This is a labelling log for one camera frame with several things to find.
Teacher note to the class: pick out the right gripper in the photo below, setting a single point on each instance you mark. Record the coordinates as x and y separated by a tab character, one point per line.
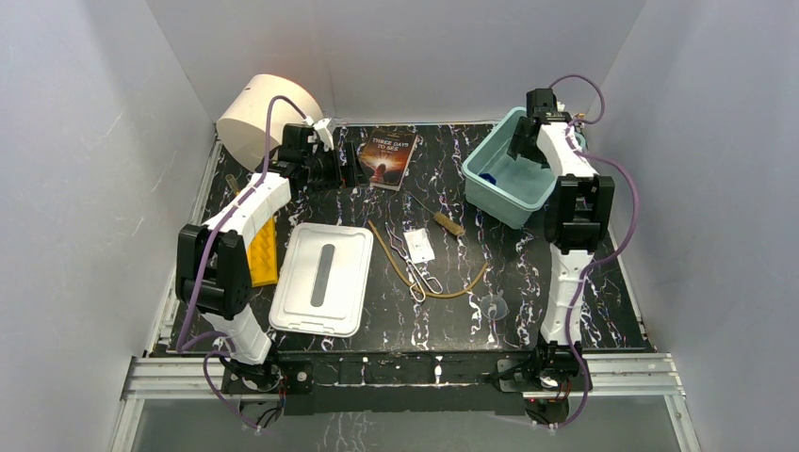
518	146

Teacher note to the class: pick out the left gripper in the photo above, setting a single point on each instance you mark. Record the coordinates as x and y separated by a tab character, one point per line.
340	166

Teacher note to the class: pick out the teal plastic bin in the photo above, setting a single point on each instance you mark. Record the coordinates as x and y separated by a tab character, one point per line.
524	187

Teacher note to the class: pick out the test tube with blue cap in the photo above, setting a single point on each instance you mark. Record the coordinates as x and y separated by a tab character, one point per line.
490	179

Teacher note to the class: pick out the test tube brush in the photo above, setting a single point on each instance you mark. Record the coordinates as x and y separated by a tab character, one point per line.
440	218

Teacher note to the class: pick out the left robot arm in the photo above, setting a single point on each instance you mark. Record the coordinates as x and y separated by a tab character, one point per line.
213	272

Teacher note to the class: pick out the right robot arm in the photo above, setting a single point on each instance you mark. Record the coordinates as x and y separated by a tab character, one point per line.
578	208

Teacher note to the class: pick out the Three Days To See book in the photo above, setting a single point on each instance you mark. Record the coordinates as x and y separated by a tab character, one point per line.
386	156

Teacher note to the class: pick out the tan rubber tube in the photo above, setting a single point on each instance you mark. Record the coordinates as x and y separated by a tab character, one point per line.
399	268

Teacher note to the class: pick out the small white plastic bag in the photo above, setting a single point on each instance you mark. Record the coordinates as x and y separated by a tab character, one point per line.
419	245

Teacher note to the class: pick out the white cylindrical container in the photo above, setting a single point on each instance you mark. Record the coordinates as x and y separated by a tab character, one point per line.
242	127

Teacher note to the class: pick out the white plastic bin lid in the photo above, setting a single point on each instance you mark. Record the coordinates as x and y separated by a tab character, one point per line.
323	280

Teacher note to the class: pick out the yellow test tube rack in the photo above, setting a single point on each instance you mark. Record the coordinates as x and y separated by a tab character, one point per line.
262	256

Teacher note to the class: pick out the metal crucible tongs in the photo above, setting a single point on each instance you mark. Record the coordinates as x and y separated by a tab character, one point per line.
420	285

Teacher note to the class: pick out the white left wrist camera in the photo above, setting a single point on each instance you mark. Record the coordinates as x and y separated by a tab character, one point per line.
323	129

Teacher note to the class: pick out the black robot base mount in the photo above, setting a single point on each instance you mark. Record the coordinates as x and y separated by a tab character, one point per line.
503	382

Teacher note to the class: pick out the aluminium frame rail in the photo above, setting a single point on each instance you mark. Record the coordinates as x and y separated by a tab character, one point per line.
612	374

